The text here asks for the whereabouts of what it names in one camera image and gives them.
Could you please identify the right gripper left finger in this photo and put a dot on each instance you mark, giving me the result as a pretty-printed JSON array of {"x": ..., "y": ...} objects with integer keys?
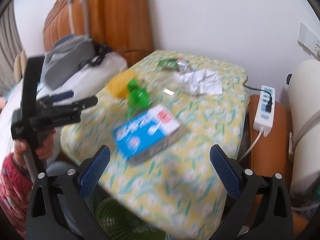
[{"x": 45, "y": 217}]

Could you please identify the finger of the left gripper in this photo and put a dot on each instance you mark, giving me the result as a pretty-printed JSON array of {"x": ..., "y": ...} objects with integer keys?
[
  {"x": 74, "y": 106},
  {"x": 50, "y": 99}
]

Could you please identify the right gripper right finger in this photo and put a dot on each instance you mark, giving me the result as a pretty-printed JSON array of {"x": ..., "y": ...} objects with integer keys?
[{"x": 273, "y": 219}]

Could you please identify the green snack pouch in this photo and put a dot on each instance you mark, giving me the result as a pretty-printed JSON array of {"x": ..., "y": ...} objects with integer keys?
[{"x": 138, "y": 98}]

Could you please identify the white paper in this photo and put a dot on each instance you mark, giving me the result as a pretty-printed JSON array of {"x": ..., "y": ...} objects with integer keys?
[{"x": 200, "y": 82}]

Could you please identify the pink patterned sleeve forearm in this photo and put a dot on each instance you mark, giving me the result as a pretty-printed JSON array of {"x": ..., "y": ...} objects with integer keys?
[{"x": 16, "y": 187}]

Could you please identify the green mesh trash basket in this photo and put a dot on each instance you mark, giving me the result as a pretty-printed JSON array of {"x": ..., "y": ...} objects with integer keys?
[{"x": 118, "y": 222}]

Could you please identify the yellow round plastic lid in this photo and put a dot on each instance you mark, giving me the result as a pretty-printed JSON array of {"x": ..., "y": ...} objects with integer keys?
[{"x": 117, "y": 86}]

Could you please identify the beige striped curtain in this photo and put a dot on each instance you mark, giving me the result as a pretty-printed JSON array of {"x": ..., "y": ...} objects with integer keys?
[{"x": 10, "y": 47}]

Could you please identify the blue white milk carton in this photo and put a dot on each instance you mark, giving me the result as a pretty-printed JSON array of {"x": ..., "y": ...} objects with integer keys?
[{"x": 147, "y": 134}]

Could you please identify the white power strip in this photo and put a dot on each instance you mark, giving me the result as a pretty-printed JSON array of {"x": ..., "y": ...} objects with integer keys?
[{"x": 264, "y": 116}]

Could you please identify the clear plastic bag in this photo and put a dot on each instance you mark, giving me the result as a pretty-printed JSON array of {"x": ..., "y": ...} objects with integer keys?
[{"x": 168, "y": 88}]

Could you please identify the brown wooden headboard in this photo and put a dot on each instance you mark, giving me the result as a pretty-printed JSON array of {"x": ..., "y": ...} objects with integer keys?
[{"x": 124, "y": 25}]

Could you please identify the green foil wrapper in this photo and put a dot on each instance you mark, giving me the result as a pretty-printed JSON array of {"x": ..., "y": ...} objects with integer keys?
[{"x": 176, "y": 64}]

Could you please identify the white wall socket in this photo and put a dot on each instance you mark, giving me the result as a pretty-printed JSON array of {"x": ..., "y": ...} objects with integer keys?
[{"x": 308, "y": 39}]

